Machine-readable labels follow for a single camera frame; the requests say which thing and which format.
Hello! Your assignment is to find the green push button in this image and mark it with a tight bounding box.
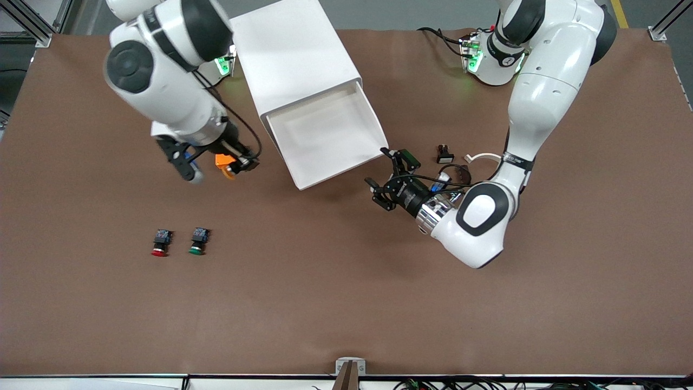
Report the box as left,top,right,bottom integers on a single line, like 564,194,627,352
188,227,211,256

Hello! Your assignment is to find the red push button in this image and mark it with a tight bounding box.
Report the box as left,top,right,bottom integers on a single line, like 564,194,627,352
151,229,174,257

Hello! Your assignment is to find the brown table mat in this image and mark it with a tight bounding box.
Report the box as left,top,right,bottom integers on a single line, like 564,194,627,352
0,28,693,377

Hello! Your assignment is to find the brown wooden stick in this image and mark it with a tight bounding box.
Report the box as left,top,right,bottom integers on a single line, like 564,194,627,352
331,361,361,390

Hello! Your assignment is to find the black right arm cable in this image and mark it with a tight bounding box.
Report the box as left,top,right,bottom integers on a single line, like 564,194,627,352
200,81,264,160

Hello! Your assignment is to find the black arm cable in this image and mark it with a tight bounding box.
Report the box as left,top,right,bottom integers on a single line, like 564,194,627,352
409,162,473,191
200,81,264,160

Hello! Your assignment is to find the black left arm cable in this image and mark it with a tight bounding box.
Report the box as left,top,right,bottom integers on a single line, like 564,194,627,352
409,162,473,191

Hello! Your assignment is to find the black base cable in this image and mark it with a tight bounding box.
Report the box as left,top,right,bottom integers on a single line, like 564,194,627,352
417,26,467,57

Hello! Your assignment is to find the grey metal bracket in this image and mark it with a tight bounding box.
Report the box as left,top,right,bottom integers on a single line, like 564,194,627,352
335,357,367,376

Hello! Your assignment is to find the black cable bundle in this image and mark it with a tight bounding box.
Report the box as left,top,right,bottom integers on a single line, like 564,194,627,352
394,376,693,390

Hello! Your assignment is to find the aluminium frame profile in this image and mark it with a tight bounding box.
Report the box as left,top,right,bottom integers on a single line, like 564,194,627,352
0,0,53,48
648,0,693,42

